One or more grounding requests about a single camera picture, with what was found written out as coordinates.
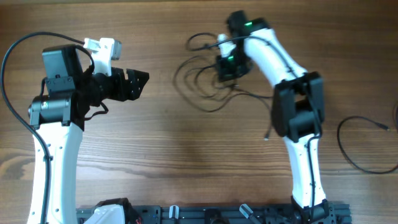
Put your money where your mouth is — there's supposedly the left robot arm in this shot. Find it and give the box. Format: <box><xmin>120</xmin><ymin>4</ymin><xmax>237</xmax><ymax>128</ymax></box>
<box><xmin>28</xmin><ymin>44</ymin><xmax>149</xmax><ymax>223</ymax></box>

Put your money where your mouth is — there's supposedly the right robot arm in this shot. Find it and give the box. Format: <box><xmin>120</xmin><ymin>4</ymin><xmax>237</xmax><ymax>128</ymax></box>
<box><xmin>216</xmin><ymin>11</ymin><xmax>329</xmax><ymax>223</ymax></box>

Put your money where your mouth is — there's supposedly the right camera cable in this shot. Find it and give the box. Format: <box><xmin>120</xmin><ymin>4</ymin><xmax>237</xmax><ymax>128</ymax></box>
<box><xmin>185</xmin><ymin>32</ymin><xmax>324</xmax><ymax>223</ymax></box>

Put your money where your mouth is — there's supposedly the black cable bundle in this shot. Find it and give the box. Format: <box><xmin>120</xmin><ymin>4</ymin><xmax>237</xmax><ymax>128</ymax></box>
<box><xmin>172</xmin><ymin>55</ymin><xmax>274</xmax><ymax>141</ymax></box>

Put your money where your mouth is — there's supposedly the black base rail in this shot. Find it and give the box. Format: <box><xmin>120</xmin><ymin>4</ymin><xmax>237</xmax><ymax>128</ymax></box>
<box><xmin>76</xmin><ymin>203</ymin><xmax>353</xmax><ymax>224</ymax></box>

